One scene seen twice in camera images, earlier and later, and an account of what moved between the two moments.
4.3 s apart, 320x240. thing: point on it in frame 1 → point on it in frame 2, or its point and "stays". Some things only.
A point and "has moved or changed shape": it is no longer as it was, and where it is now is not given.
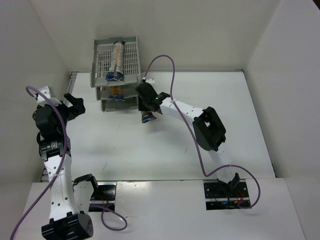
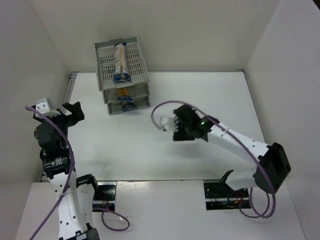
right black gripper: (144, 106) → (182, 124)
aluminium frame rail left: (44, 173) stays
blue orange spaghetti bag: (116, 71) has moved or changed shape
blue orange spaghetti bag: (116, 93) → (124, 94)
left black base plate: (104, 195) stays
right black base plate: (219, 195) stays
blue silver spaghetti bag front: (147, 116) → (127, 106)
